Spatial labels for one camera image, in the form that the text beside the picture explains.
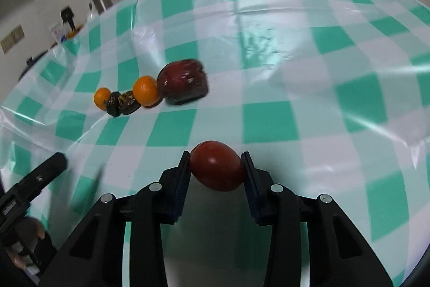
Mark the orange packet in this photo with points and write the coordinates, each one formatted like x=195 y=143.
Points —
x=74 y=32

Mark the small orange mandarin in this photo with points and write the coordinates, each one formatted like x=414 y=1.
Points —
x=102 y=98

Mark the small black device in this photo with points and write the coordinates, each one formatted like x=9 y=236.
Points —
x=68 y=17

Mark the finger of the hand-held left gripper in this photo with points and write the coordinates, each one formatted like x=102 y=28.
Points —
x=43 y=174

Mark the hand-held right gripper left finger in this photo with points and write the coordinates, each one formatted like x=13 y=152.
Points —
x=181 y=187

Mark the wall switch plate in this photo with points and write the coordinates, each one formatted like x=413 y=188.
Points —
x=11 y=39

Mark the large orange mandarin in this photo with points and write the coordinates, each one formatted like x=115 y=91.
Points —
x=146 y=90

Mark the red tomato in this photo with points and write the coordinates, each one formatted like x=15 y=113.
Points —
x=216 y=170

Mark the black pan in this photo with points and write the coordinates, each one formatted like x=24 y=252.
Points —
x=32 y=62

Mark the person's left hand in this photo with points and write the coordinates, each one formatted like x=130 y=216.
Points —
x=28 y=230

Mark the large dark red apple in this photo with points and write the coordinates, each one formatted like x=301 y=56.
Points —
x=183 y=82

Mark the dark purple mangosteen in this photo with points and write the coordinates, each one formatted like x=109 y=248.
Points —
x=113 y=104
x=129 y=103

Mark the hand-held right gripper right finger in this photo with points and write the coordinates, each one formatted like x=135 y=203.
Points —
x=250 y=187

